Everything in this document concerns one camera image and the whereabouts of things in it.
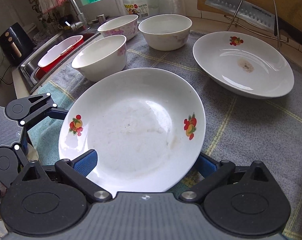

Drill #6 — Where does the steel cleaver black handle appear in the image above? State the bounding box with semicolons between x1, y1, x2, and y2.
205;0;302;45

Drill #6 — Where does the steel kitchen faucet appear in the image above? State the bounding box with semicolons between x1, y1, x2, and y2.
55;0;88;32

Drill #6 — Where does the stained floral white plate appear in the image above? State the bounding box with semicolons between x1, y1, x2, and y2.
193;31;294;99

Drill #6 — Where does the pink dish cloth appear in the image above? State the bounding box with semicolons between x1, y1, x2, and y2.
38;0;67;15

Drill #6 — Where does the black air fryer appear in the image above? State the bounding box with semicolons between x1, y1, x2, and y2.
0;22;36;67

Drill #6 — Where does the steel sink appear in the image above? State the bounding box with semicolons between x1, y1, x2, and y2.
18;27;99;94

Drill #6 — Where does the glass jar green lid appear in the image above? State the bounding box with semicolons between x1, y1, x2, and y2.
123;0;159;23

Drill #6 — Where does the red basin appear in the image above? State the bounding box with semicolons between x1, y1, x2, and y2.
35;33;95;81

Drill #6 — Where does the left pink floral bowl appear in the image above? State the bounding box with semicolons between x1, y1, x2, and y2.
98;15;138;40

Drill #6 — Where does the wire knife rack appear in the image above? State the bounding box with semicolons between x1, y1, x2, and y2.
227;0;289;50

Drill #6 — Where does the white bowl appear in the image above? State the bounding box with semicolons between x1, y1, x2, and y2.
71;35;127;82
139;14;193;51

